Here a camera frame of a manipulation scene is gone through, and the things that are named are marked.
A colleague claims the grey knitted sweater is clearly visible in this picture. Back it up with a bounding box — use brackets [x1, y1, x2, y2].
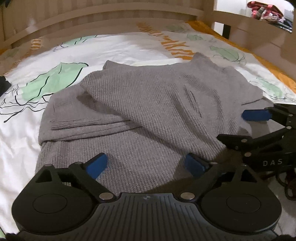
[36, 53, 273, 194]

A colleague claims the red patterned clothes pile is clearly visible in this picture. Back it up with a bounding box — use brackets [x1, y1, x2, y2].
[247, 1, 293, 33]

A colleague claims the wooden side cabinet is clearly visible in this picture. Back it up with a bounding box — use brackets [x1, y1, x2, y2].
[205, 1, 295, 79]

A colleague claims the white leaf-print bed sheet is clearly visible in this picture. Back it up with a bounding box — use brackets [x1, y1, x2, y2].
[1, 20, 295, 233]

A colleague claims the black garment on bed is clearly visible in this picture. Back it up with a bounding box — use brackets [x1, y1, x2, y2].
[0, 76, 11, 96]

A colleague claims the wooden bed headboard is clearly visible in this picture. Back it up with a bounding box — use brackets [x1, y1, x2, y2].
[1, 1, 216, 49]

